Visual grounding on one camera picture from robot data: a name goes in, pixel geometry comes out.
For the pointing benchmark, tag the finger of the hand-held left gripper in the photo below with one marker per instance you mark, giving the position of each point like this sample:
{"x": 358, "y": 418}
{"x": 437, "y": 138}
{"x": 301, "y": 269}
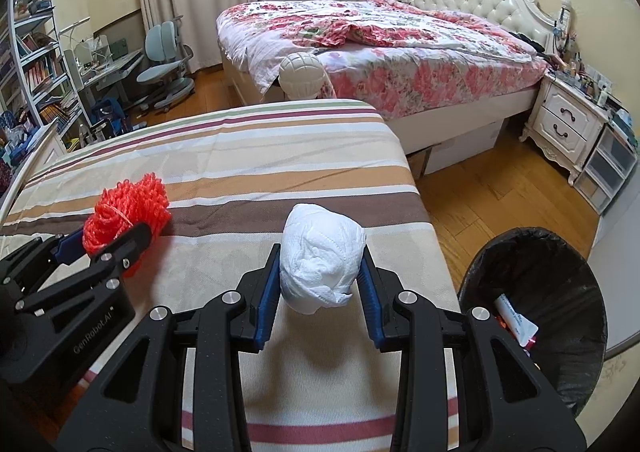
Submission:
{"x": 125, "y": 247}
{"x": 70, "y": 244}

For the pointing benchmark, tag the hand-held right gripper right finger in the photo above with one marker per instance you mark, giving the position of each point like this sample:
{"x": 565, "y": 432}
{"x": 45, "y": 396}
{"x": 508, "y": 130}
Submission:
{"x": 370, "y": 302}

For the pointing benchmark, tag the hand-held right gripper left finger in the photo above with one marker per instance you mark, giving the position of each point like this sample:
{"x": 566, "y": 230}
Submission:
{"x": 265, "y": 302}

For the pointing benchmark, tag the orange foam net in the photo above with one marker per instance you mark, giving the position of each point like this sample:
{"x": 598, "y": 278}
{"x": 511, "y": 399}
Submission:
{"x": 130, "y": 202}

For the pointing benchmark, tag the white paper ball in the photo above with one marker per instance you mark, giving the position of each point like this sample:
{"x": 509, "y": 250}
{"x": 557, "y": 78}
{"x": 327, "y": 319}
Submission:
{"x": 320, "y": 257}

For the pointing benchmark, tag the white toothpaste tube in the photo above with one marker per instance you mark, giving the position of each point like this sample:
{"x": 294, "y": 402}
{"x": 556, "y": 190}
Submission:
{"x": 515, "y": 319}

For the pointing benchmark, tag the black lined waste bin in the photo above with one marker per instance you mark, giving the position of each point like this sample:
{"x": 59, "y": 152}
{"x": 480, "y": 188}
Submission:
{"x": 560, "y": 282}

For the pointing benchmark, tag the striped bed sheet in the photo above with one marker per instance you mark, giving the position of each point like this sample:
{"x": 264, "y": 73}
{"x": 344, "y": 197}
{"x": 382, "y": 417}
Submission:
{"x": 250, "y": 162}

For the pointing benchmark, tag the light blue desk chair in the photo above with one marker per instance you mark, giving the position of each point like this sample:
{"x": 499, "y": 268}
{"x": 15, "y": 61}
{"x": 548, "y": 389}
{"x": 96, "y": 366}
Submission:
{"x": 162, "y": 72}

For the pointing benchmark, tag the grey study desk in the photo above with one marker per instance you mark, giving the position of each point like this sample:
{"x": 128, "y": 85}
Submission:
{"x": 110, "y": 67}

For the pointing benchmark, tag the white storage box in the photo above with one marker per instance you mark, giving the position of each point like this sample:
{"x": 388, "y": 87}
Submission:
{"x": 465, "y": 147}

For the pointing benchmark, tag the white bookshelf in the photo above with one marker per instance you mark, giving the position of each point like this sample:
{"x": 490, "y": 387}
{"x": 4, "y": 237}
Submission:
{"x": 35, "y": 62}

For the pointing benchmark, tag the white desk lamp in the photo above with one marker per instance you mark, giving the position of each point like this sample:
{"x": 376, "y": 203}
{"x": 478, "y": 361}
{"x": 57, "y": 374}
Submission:
{"x": 75, "y": 25}

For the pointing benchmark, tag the floral bedding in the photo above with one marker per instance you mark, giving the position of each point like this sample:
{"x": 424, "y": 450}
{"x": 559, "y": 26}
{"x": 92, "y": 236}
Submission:
{"x": 400, "y": 67}

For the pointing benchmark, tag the white nightstand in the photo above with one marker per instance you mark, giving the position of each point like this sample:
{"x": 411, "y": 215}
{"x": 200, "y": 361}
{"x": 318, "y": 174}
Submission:
{"x": 565, "y": 127}

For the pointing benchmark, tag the clear plastic drawer unit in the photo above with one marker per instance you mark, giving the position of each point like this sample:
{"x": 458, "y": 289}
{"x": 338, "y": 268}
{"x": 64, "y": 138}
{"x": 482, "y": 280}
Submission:
{"x": 605, "y": 172}

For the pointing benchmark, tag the cluster of cosmetic bottles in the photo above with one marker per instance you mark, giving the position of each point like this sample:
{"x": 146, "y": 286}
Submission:
{"x": 580, "y": 72}

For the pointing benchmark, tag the white bed rail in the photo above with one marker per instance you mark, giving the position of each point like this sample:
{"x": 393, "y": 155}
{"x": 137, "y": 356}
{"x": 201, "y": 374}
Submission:
{"x": 35, "y": 162}

